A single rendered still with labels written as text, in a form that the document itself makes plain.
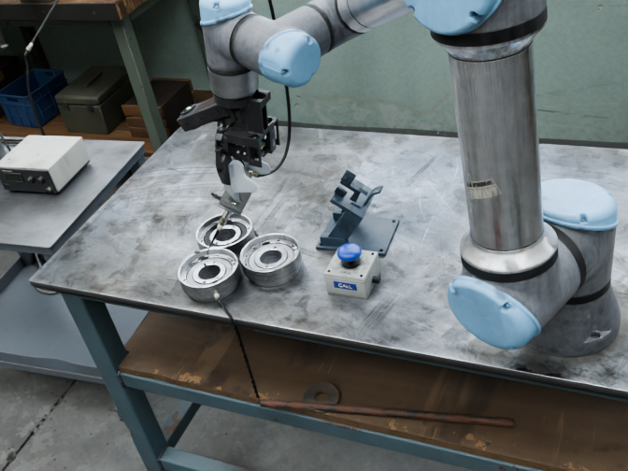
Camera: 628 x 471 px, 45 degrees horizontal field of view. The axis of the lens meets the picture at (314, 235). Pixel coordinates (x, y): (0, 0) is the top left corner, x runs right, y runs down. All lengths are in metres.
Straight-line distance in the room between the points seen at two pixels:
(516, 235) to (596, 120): 1.99
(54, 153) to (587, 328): 1.37
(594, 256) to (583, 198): 0.08
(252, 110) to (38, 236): 0.83
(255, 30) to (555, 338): 0.60
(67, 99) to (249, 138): 2.08
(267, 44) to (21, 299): 1.64
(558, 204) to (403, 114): 2.02
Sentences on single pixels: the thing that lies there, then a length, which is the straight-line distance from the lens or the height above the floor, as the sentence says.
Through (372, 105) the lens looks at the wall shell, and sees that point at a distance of 3.03.
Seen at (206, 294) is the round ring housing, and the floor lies 0.82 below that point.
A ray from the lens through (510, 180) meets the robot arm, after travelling 0.85.
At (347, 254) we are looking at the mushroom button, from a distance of 1.21.
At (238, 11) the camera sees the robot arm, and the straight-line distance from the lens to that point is 1.10.
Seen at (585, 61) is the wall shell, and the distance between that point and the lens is 2.76.
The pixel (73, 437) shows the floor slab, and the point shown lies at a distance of 2.33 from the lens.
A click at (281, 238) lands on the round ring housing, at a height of 0.83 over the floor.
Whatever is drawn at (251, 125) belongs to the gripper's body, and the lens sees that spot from 1.20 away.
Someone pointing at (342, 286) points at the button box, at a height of 0.82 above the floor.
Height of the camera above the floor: 1.63
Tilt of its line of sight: 37 degrees down
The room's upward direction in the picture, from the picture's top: 12 degrees counter-clockwise
